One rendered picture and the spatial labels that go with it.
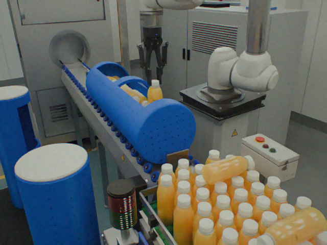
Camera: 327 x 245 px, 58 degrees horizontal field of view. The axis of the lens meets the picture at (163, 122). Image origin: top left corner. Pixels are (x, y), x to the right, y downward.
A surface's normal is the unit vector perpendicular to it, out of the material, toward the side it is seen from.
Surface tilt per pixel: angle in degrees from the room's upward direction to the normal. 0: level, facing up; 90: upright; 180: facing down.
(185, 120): 90
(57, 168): 0
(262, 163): 90
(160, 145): 90
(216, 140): 90
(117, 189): 0
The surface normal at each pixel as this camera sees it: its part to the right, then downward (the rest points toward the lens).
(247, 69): -0.65, 0.38
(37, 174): -0.02, -0.91
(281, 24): 0.55, 0.34
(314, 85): -0.83, 0.25
